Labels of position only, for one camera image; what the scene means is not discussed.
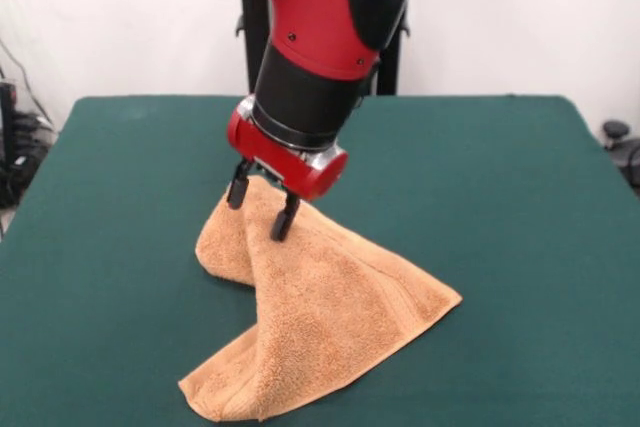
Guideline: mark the orange terry towel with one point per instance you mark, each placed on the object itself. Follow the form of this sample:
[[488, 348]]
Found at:
[[325, 307]]

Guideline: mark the black computer case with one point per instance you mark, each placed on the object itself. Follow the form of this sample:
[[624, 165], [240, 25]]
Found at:
[[7, 117]]

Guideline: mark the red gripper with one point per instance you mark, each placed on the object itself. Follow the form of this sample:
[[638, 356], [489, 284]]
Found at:
[[290, 167]]

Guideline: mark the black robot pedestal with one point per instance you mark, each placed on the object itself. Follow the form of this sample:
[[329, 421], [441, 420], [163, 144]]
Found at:
[[255, 47]]

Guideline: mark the dark green table cloth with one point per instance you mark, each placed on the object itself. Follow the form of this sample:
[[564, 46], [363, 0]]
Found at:
[[100, 297]]

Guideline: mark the black office chair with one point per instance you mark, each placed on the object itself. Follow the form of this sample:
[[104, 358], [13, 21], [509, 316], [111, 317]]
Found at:
[[622, 147]]

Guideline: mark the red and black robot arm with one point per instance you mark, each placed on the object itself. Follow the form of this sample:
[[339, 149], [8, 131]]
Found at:
[[310, 7]]

